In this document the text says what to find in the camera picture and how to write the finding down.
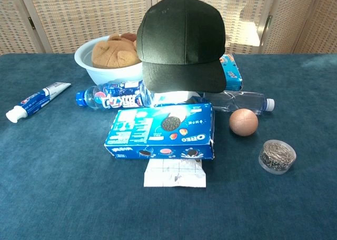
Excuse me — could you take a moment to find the black baseball cap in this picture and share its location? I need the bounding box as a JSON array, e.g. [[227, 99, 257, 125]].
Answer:
[[136, 0, 227, 94]]

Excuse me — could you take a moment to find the blue white toothpaste tube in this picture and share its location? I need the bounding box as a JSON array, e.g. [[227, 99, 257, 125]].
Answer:
[[5, 82, 72, 124]]

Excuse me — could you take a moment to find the white foam mannequin head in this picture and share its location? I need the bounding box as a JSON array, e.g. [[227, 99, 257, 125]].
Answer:
[[153, 89, 201, 104]]

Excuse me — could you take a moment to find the blue Oreo cookie box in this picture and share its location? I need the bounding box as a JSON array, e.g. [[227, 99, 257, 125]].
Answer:
[[104, 102, 215, 161]]

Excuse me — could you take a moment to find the blue label water bottle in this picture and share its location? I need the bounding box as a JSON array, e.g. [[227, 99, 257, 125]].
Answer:
[[75, 80, 156, 111]]

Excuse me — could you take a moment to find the light blue plastic bowl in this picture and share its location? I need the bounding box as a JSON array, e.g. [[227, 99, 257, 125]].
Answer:
[[74, 35, 144, 86]]

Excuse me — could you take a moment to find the clear empty plastic bottle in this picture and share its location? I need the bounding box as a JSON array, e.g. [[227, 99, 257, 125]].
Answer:
[[202, 90, 275, 116]]

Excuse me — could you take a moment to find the copper coloured ball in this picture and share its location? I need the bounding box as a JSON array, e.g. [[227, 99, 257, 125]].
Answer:
[[229, 108, 259, 137]]

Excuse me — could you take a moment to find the blue chocolate chip cookie box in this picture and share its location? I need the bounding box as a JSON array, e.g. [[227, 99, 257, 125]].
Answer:
[[219, 54, 244, 92]]

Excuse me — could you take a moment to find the brown plush bear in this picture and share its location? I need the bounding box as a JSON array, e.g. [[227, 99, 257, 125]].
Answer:
[[91, 33, 142, 69]]

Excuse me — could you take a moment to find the clear tub of paper clips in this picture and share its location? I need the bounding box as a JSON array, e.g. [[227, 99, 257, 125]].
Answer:
[[259, 139, 297, 175]]

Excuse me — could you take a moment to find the woven folding screen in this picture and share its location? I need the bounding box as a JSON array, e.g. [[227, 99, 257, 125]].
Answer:
[[0, 0, 337, 55]]

